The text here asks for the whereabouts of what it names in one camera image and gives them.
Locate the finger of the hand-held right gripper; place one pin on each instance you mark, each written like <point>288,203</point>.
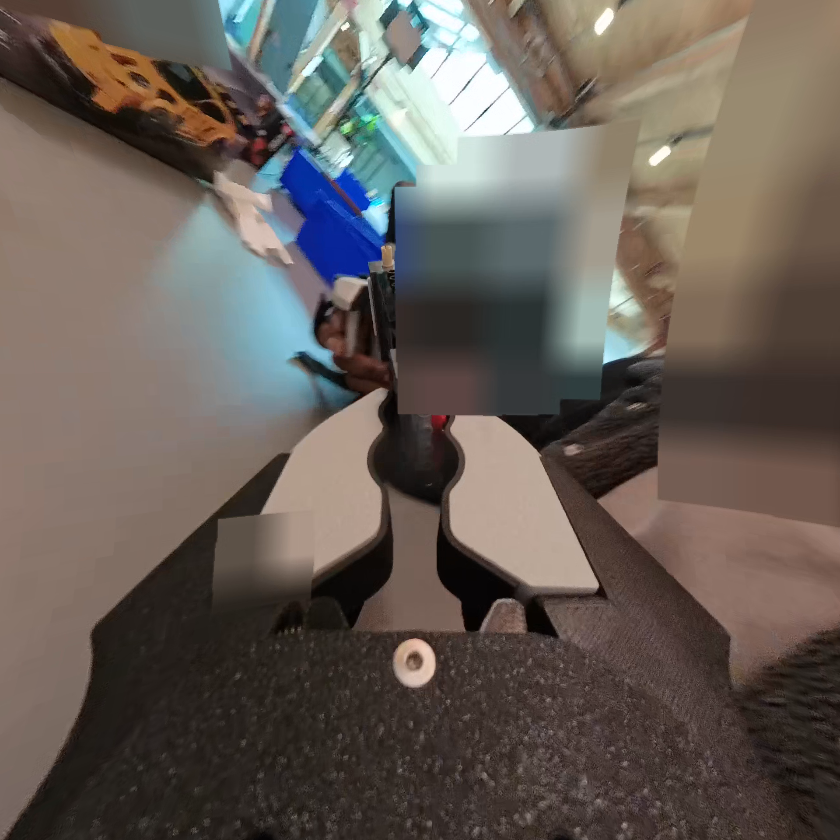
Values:
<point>351,292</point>

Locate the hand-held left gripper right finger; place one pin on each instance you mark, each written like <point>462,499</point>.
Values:
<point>512,518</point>

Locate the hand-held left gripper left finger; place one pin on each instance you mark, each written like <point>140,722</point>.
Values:
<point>334,472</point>

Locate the white desk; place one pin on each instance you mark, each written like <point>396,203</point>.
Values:
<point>131,328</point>

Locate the person's right hand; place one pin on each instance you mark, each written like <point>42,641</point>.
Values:
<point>361,374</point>

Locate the blue plastic bin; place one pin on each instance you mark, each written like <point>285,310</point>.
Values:
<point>315,177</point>
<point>341,243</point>

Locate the person's black fleece jacket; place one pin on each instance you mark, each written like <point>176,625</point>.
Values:
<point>623,426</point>

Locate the person's grey shirt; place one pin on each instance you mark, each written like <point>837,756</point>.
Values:
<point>689,558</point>

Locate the toy box with yellow car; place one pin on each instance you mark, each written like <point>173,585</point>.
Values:
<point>131,72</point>

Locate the ceiling light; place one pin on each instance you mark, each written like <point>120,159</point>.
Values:
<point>604,21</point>
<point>659,155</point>

